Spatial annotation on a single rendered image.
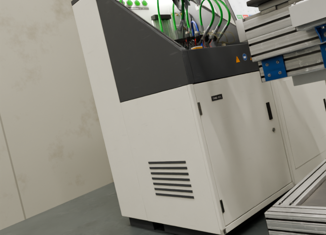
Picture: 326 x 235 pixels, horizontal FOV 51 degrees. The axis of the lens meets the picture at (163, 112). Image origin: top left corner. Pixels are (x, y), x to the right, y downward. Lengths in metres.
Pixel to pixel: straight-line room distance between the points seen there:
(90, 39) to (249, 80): 0.99
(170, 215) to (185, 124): 0.56
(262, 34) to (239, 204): 0.84
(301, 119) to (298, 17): 1.23
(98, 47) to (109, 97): 0.31
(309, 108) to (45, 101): 2.37
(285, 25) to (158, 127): 0.81
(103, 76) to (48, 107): 1.47
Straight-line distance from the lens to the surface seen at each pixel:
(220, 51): 1.78
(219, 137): 1.67
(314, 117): 2.52
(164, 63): 1.67
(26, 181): 3.36
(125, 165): 2.12
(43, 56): 3.61
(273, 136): 2.06
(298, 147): 2.28
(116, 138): 2.12
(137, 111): 1.89
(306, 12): 1.22
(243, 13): 2.55
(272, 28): 1.39
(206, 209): 1.71
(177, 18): 2.43
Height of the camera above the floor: 0.74
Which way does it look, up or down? 2 degrees down
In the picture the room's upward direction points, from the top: 13 degrees counter-clockwise
